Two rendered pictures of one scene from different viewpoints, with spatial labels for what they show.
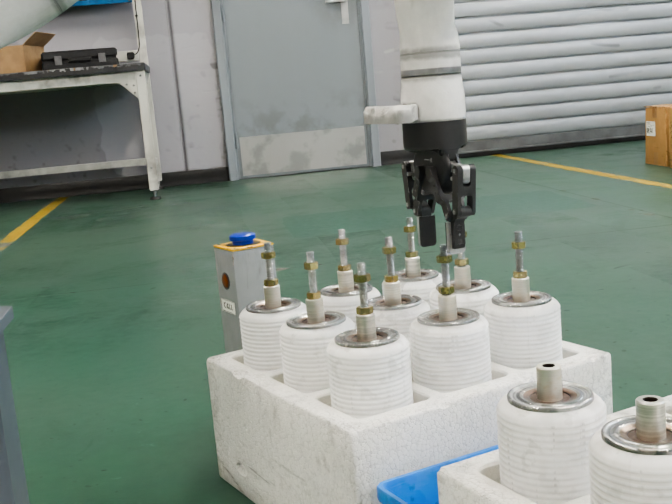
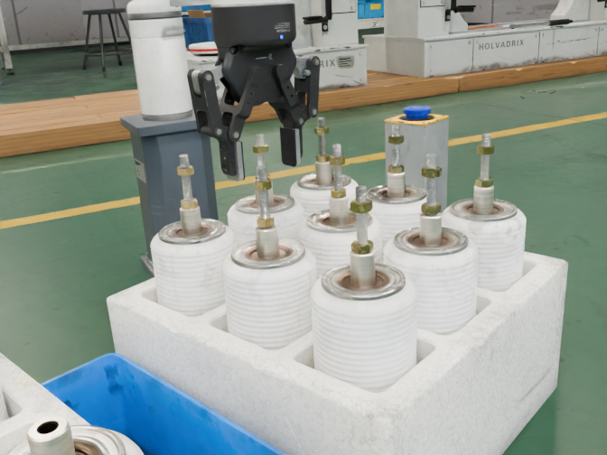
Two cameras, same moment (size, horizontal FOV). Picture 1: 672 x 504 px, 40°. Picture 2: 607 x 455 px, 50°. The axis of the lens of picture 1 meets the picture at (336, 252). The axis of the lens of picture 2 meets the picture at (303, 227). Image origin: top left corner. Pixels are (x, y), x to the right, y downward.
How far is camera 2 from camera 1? 119 cm
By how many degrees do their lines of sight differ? 70
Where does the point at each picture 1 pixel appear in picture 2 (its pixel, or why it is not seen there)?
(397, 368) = (165, 270)
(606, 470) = not seen: outside the picture
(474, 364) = (238, 313)
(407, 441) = (144, 337)
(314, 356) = not seen: hidden behind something
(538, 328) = (319, 322)
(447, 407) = (175, 332)
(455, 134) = (224, 27)
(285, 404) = not seen: hidden behind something
